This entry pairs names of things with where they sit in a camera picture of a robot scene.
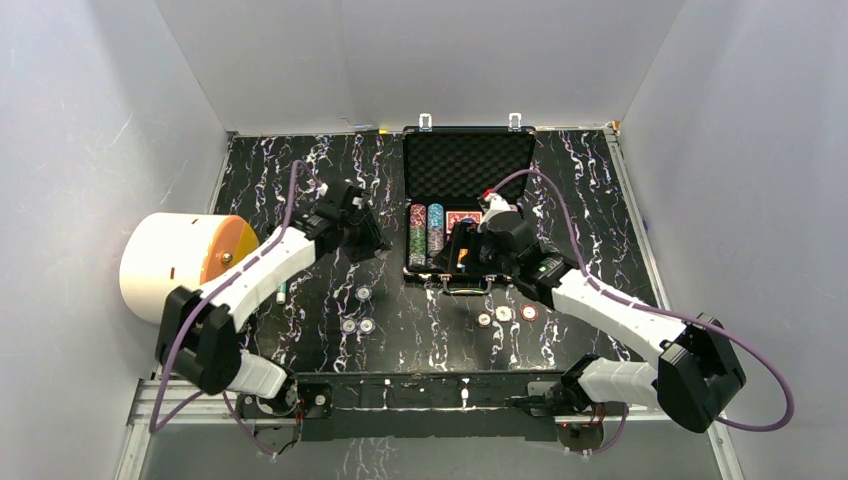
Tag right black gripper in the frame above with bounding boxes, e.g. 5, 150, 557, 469
431, 222, 518, 279

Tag blue ten chip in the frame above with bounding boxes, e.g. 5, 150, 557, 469
358, 317, 375, 334
340, 319, 358, 334
355, 286, 372, 301

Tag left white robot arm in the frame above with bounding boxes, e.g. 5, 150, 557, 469
155, 180, 391, 416

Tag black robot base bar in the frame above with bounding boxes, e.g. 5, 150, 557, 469
236, 371, 624, 446

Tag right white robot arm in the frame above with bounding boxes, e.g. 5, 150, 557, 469
434, 212, 746, 433

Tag black poker set case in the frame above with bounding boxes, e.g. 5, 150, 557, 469
402, 113, 537, 296

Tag red playing card deck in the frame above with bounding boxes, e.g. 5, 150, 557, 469
445, 211, 482, 234

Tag light blue orange chip row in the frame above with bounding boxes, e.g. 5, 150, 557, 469
426, 203, 446, 258

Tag red green chip row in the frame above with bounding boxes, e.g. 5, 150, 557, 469
408, 204, 427, 268

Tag orange hundred chip left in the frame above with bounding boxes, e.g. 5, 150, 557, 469
477, 312, 492, 328

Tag orange hundred chip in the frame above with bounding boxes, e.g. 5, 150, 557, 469
477, 312, 492, 328
495, 305, 515, 323

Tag orange hundred chip middle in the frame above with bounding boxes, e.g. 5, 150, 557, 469
495, 305, 515, 323

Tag white green tube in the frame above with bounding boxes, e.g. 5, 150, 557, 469
275, 282, 287, 305

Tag red white poker chip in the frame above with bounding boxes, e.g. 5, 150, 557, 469
520, 304, 539, 322

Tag white orange cylinder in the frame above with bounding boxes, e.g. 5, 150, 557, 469
119, 212, 259, 325

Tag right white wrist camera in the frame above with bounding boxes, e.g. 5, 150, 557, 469
480, 189, 518, 225

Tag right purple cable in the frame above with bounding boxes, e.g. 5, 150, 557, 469
493, 168, 795, 458

